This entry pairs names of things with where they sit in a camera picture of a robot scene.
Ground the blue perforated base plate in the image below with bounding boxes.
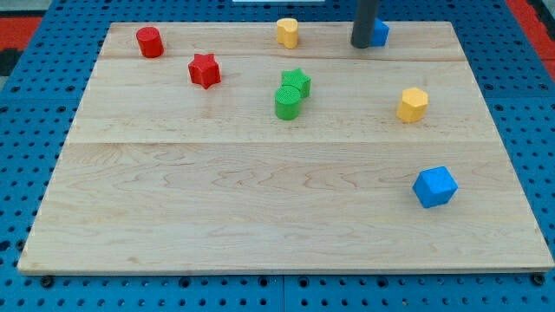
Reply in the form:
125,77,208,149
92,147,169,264
1,1,554,311

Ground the blue block behind rod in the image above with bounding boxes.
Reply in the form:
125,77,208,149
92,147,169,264
370,18,389,47

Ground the light wooden board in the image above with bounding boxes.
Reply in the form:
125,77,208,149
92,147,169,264
18,22,554,276

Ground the blue cube block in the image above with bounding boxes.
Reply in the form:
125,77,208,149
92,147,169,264
412,166,459,208

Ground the red star block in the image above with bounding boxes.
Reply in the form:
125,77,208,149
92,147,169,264
188,54,221,89

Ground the yellow heart block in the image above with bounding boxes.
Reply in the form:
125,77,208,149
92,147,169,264
276,17,298,49

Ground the yellow hexagon block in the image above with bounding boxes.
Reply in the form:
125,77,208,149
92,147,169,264
396,88,428,123

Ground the green cylinder block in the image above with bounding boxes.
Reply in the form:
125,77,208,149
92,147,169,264
275,86,301,120

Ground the green star block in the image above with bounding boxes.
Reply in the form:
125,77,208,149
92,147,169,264
282,68,311,98

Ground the red cylinder block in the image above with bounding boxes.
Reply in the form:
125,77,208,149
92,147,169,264
135,26,164,58

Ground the grey cylindrical robot arm rod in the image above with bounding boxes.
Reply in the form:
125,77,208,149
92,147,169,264
350,0,381,49

